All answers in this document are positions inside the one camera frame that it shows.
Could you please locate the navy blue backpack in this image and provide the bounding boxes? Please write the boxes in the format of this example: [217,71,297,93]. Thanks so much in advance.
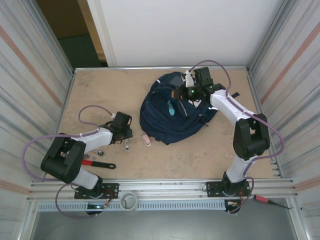
[139,71,241,146]

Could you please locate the red pipe wrench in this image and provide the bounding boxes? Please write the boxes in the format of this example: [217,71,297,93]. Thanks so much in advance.
[81,159,117,170]

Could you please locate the grey plastic pipe fitting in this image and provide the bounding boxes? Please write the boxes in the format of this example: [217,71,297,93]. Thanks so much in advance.
[119,191,139,213]

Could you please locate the thin aluminium frame rail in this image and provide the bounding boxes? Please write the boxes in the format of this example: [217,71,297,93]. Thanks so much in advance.
[73,65,250,73]

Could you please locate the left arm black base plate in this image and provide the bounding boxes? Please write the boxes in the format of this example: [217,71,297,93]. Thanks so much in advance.
[74,182,120,200]

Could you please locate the wide aluminium extrusion rail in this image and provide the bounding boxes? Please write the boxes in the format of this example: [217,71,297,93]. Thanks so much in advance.
[29,177,300,203]

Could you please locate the slotted grey cable tray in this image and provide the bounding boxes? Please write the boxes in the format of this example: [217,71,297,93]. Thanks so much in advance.
[36,201,227,212]

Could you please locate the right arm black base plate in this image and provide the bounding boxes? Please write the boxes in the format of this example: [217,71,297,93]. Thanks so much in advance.
[206,180,251,200]

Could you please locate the red handled screwdriver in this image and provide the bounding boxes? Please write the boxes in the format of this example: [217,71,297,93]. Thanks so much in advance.
[253,194,293,210]

